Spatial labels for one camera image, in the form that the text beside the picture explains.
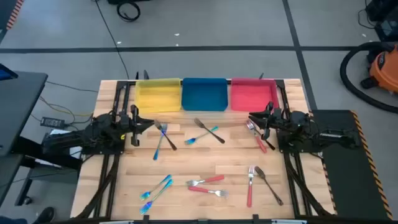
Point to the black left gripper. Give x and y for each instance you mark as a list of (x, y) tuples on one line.
[(135, 124)]

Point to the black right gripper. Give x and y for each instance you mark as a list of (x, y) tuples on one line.
[(273, 121)]

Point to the black fork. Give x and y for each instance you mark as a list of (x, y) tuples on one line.
[(214, 136), (270, 188), (169, 142), (271, 146)]

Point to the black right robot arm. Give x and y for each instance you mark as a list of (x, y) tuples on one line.
[(311, 133)]

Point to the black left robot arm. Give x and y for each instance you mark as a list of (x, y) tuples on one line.
[(93, 133)]

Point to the pink plastic bin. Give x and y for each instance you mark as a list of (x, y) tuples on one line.
[(253, 96)]

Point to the yellow plastic bin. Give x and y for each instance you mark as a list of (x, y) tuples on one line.
[(158, 96)]

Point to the blue plastic bin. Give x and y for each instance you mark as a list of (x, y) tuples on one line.
[(205, 95)]

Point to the black power adapter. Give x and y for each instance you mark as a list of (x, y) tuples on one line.
[(53, 122)]

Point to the orange vacuum cleaner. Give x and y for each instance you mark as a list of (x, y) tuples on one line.
[(342, 73)]

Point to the black hazard striped mat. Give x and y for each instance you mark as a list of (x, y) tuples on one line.
[(348, 186)]

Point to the black desk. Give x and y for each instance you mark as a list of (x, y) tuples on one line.
[(18, 109)]

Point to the person's black shoe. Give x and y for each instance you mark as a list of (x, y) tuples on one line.
[(45, 215)]

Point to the orange shop vacuum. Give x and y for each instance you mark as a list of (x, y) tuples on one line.
[(385, 71)]

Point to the blue laptop screen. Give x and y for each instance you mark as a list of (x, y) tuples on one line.
[(6, 74)]

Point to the black equipment stack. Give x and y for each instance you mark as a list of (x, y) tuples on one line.
[(387, 28)]

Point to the person's leg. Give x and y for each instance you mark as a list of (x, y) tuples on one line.
[(12, 221)]

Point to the black hazard striped ramp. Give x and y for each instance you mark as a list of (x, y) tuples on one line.
[(7, 12)]

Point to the black aluminium table frame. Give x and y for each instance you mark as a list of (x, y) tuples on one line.
[(122, 96)]

